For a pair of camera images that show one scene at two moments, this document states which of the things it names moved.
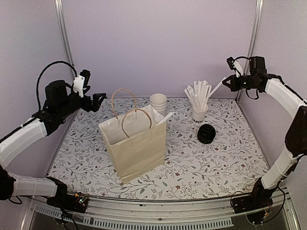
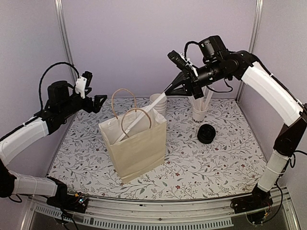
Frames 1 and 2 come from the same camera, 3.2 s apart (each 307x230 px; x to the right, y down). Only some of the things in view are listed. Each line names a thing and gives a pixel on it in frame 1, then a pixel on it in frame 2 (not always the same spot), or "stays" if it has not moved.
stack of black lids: x=206 y=133 stays
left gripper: x=95 y=105 stays
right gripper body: x=248 y=85 → x=195 y=86
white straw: x=214 y=89 → x=143 y=113
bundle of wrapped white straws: x=198 y=96 stays
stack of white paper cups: x=159 y=102 stays
